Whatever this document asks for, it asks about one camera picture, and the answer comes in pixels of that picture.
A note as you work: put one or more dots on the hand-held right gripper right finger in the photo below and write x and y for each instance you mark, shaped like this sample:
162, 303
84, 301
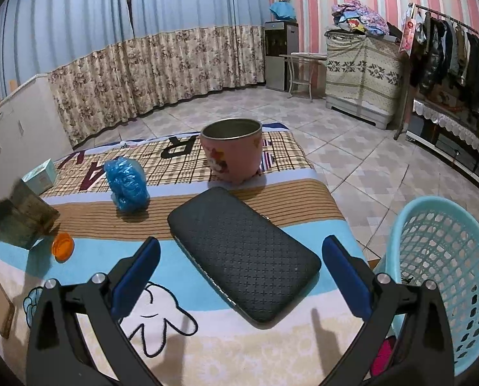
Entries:
350, 277

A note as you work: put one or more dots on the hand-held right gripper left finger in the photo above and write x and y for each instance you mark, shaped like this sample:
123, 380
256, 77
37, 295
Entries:
137, 277

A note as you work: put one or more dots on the turquoise plastic mesh basket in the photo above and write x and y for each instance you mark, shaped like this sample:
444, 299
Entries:
420, 209

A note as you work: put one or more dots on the orange bottle cap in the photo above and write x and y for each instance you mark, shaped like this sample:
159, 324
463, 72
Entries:
62, 247

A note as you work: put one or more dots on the magenta wrapper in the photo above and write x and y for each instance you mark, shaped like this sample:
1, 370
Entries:
384, 358

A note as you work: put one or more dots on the blue crumpled plastic cover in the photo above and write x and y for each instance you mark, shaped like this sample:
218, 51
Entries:
127, 185

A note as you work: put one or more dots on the black quilted case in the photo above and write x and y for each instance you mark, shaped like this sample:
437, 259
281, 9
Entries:
243, 249

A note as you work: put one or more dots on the dark green box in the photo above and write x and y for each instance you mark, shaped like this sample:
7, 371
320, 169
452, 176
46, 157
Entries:
22, 217

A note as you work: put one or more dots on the pale teal box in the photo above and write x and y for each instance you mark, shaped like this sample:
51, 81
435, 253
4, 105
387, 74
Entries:
40, 177

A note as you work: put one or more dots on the pink metal-lined cup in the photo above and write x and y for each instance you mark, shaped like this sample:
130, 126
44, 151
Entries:
231, 157

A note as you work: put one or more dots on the metal clothes rack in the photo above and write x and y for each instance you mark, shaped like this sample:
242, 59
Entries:
402, 108

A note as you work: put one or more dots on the low cabinet with lace cloth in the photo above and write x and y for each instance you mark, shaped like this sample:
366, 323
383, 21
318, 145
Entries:
456, 128

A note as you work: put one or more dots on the white low cabinet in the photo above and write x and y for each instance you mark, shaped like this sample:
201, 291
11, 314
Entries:
22, 120

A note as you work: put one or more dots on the cloth-covered cabinet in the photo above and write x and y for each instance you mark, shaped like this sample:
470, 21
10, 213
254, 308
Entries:
360, 76

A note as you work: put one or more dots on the white folding stool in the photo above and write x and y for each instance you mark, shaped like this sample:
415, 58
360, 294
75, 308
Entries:
303, 58

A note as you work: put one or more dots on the grey water dispenser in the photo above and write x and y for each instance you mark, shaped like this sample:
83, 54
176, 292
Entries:
279, 60

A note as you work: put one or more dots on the blue floral curtain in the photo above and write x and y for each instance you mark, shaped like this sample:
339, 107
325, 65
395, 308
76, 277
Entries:
62, 48
199, 28

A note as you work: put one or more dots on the row of hanging clothes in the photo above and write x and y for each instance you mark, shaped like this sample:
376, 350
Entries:
464, 60

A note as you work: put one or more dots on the red hanging gift bag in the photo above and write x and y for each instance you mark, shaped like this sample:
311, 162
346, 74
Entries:
407, 36

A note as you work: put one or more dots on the pile of folded clothes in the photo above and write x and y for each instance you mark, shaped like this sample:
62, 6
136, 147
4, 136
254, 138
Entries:
358, 18

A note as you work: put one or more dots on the blue cloth cover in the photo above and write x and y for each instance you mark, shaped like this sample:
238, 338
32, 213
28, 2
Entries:
283, 11

